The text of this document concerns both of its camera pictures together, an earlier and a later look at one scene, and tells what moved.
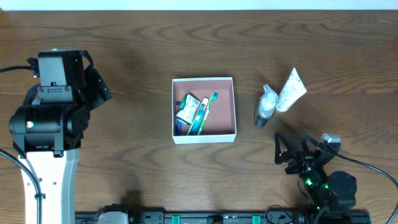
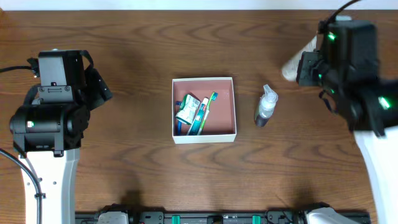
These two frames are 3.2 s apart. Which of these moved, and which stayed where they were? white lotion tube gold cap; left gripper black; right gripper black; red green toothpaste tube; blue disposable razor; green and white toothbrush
Moved: white lotion tube gold cap; right gripper black
Stayed: left gripper black; red green toothpaste tube; blue disposable razor; green and white toothbrush
